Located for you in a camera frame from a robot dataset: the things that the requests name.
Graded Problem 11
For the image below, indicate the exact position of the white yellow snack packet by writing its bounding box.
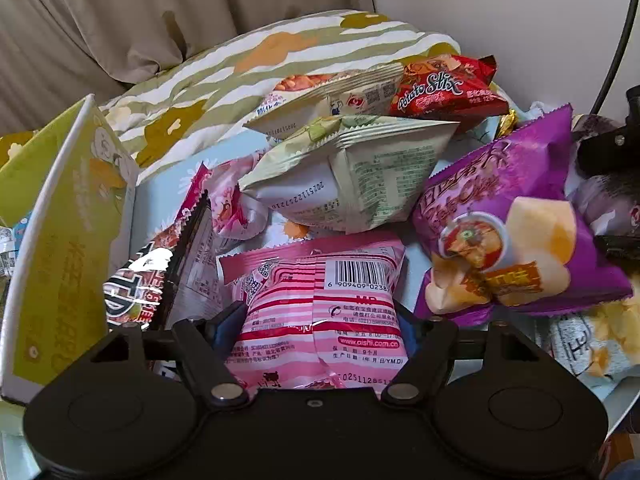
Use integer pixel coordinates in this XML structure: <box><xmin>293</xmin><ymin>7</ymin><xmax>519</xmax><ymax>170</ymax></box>
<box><xmin>547</xmin><ymin>300</ymin><xmax>640</xmax><ymax>386</ymax></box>

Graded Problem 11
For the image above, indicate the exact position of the black cable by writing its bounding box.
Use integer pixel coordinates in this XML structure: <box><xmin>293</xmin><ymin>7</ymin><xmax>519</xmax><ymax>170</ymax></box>
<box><xmin>590</xmin><ymin>0</ymin><xmax>640</xmax><ymax>116</ymax></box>

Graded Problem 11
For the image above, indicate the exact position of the crumpled silver blue packet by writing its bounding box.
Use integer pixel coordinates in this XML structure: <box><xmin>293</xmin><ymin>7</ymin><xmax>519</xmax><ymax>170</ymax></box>
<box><xmin>0</xmin><ymin>210</ymin><xmax>31</xmax><ymax>281</ymax></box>

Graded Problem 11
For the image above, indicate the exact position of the purple chip bag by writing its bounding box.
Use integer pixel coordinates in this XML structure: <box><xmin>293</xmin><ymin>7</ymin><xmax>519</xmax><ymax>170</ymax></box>
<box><xmin>410</xmin><ymin>104</ymin><xmax>635</xmax><ymax>328</ymax></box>

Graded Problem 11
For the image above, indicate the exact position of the gold foil wrapper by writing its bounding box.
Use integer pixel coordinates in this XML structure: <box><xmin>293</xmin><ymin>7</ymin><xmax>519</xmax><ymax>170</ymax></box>
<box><xmin>492</xmin><ymin>110</ymin><xmax>518</xmax><ymax>138</ymax></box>

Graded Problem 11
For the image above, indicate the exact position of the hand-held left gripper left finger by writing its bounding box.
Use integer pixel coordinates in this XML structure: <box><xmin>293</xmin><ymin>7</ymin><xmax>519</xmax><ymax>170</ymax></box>
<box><xmin>87</xmin><ymin>302</ymin><xmax>251</xmax><ymax>408</ymax></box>

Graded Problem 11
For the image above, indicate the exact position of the red potato stick packet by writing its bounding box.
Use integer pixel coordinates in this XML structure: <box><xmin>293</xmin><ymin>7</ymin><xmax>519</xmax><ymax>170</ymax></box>
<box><xmin>389</xmin><ymin>54</ymin><xmax>510</xmax><ymax>122</ymax></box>

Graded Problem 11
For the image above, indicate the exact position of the pale green snack packet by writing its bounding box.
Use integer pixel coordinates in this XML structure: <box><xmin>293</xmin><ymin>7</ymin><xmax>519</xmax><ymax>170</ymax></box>
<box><xmin>239</xmin><ymin>115</ymin><xmax>461</xmax><ymax>233</ymax></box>

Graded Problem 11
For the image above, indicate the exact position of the white-backed black-edged snack packet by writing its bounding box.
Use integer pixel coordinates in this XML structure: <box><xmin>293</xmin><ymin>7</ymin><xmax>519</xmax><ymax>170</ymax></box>
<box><xmin>165</xmin><ymin>195</ymin><xmax>226</xmax><ymax>321</ymax></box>

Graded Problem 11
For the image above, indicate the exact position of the beige curtain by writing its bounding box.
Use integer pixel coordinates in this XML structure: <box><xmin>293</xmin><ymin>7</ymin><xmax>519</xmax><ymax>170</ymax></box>
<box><xmin>0</xmin><ymin>0</ymin><xmax>376</xmax><ymax>136</ymax></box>

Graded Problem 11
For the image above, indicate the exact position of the small pink snack packet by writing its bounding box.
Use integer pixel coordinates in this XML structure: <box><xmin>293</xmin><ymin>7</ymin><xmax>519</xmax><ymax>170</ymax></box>
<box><xmin>207</xmin><ymin>155</ymin><xmax>271</xmax><ymax>238</ymax></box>

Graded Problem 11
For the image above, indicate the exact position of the cream fries picture snack packet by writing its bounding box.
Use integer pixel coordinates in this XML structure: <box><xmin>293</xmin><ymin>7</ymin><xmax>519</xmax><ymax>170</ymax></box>
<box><xmin>242</xmin><ymin>62</ymin><xmax>406</xmax><ymax>136</ymax></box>

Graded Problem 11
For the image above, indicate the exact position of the shiny black red snack packet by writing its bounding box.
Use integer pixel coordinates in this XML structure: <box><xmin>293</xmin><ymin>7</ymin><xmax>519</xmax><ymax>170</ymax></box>
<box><xmin>102</xmin><ymin>240</ymin><xmax>173</xmax><ymax>331</ymax></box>

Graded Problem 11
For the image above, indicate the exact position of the pink striped snack packet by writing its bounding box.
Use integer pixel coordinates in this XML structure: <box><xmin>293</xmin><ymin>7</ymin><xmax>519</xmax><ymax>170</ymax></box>
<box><xmin>217</xmin><ymin>240</ymin><xmax>408</xmax><ymax>391</ymax></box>

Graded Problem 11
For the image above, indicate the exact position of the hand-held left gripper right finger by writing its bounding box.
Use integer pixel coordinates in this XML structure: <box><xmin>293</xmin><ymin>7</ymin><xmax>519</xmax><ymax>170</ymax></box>
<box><xmin>382</xmin><ymin>305</ymin><xmax>541</xmax><ymax>406</ymax></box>

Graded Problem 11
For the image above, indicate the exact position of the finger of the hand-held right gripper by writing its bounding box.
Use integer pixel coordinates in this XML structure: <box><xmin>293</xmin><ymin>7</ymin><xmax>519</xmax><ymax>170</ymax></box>
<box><xmin>594</xmin><ymin>234</ymin><xmax>640</xmax><ymax>261</ymax></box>
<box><xmin>575</xmin><ymin>127</ymin><xmax>640</xmax><ymax>178</ymax></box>

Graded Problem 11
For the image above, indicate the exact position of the red pink snack packet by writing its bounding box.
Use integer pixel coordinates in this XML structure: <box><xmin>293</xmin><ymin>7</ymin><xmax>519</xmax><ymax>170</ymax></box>
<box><xmin>150</xmin><ymin>162</ymin><xmax>213</xmax><ymax>261</ymax></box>

